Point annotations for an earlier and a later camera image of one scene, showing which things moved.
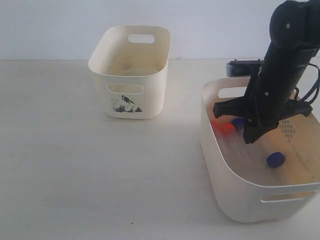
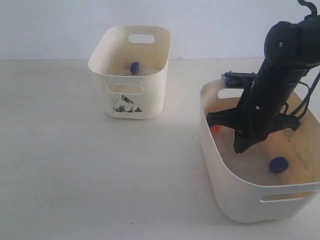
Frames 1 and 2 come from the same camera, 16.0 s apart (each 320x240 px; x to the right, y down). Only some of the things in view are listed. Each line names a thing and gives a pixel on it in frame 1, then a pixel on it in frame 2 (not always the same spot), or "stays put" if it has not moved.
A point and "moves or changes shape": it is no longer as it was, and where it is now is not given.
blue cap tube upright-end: x=239 y=123 moves or changes shape
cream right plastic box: x=275 y=177 stays put
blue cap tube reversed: x=276 y=159 moves or changes shape
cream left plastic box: x=131 y=63 stays put
